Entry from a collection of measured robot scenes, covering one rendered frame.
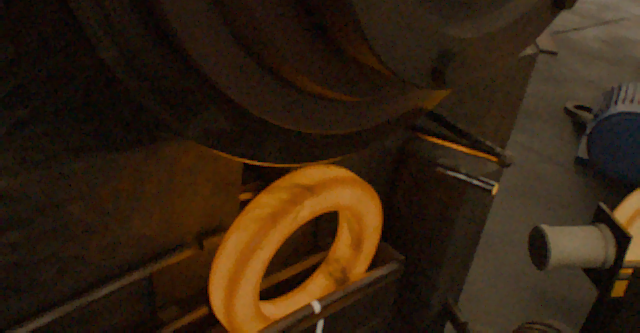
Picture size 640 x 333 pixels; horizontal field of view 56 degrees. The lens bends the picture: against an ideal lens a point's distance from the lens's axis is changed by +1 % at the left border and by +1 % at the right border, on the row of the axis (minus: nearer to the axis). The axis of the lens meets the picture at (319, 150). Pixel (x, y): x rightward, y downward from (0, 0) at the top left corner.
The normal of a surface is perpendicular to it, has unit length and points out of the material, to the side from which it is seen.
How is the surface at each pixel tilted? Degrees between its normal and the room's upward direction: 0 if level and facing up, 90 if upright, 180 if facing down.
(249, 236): 52
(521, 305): 0
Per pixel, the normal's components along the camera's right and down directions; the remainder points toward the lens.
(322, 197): 0.64, 0.45
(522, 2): 0.04, -0.44
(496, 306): 0.14, -0.86
